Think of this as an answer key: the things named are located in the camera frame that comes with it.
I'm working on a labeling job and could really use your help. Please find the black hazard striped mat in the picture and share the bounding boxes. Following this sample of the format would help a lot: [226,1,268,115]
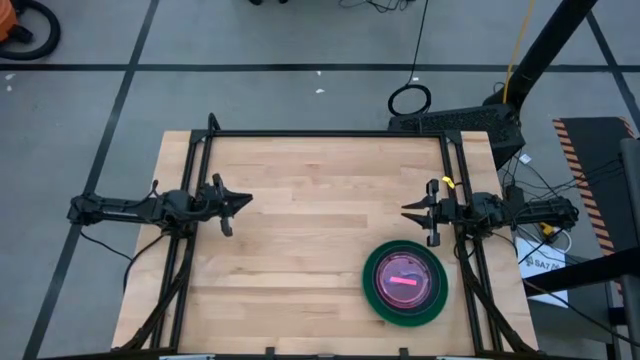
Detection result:
[552,115,637,256]

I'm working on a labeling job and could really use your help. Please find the black metal bar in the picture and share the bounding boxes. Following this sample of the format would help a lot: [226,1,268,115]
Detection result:
[522,247,640,297]

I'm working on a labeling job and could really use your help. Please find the large green plastic plate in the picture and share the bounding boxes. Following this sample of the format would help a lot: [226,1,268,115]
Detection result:
[361,238,449,329]

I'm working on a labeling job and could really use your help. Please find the white printed paper sheet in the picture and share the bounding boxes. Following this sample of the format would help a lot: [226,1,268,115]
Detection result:
[514,235,571,309]

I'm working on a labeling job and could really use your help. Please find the black vacuum hose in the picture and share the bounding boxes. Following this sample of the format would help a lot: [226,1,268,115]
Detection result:
[0,0,62,62]

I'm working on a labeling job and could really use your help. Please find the black power cable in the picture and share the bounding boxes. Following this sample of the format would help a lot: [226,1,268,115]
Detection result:
[387,0,433,118]

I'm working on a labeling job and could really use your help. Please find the black camera post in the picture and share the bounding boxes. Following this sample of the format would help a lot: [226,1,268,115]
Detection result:
[502,0,600,109]

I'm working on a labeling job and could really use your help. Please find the grey metal post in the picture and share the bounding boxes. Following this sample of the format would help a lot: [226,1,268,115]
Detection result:
[619,137,640,251]

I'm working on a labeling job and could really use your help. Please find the translucent red plastic plate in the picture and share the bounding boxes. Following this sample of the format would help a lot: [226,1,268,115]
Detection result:
[376,252,432,309]

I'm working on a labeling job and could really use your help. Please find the dark bowl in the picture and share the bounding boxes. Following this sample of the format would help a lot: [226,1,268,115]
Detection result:
[368,245,442,321]

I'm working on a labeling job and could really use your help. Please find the long yellow cable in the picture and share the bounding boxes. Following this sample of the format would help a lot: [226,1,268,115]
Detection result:
[502,0,537,105]

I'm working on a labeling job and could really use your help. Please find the black aluminium table frame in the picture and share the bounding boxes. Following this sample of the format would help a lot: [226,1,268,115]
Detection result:
[119,112,540,354]

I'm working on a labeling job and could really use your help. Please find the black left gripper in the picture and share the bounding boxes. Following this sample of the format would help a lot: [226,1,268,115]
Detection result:
[197,172,255,239]

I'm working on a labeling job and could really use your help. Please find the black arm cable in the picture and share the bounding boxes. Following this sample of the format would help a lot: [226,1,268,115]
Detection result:
[122,230,169,297]

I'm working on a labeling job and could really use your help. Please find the black perforated computer case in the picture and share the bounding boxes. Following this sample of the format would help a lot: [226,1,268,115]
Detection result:
[388,103,527,170]

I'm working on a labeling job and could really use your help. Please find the orange vacuum cleaner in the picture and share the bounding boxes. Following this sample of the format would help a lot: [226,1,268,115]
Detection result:
[0,0,19,44]

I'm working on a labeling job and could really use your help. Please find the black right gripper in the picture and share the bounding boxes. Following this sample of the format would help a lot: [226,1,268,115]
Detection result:
[401,178,469,248]

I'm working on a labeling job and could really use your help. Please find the black cable bundle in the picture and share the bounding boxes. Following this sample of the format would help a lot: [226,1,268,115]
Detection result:
[338,0,416,15]

